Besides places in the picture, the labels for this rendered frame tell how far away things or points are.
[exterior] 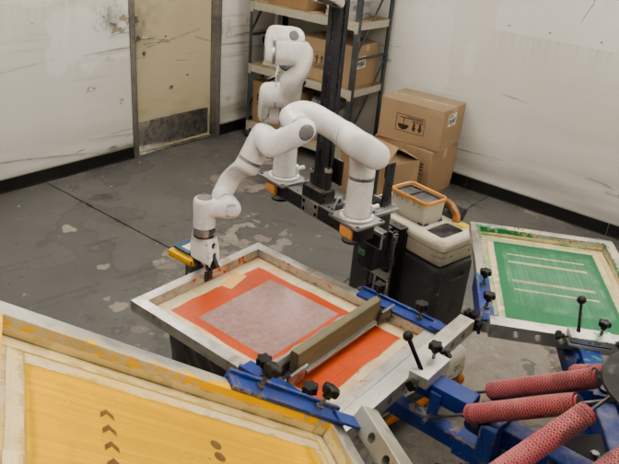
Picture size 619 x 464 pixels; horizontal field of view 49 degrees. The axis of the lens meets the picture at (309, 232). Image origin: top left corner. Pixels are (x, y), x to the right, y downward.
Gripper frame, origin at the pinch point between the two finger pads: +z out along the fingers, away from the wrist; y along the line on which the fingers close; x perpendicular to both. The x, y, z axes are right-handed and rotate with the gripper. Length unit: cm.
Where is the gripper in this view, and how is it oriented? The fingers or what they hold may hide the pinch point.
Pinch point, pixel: (204, 272)
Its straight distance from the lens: 234.9
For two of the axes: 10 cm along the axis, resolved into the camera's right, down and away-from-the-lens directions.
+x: -6.3, 3.0, -7.1
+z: -0.8, 8.9, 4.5
